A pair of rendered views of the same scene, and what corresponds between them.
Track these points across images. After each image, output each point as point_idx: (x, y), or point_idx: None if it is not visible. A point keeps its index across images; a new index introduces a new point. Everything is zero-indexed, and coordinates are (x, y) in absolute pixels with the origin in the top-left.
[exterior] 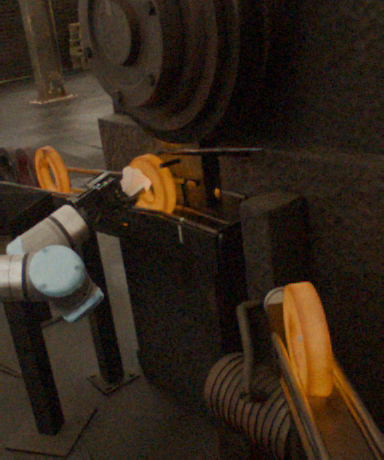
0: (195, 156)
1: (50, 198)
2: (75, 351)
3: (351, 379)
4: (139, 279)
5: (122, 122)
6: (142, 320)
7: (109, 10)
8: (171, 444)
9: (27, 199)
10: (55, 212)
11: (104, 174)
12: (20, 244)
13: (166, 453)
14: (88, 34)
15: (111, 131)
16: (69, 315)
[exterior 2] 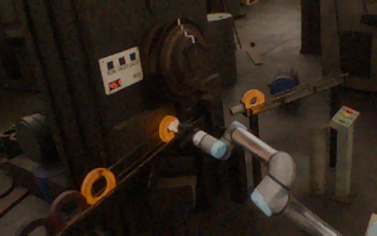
0: (172, 108)
1: (156, 162)
2: None
3: (216, 138)
4: (145, 197)
5: (137, 120)
6: (147, 219)
7: (195, 54)
8: (193, 233)
9: (153, 170)
10: (201, 134)
11: (180, 124)
12: (220, 140)
13: (198, 233)
14: (183, 66)
15: (130, 129)
16: (230, 152)
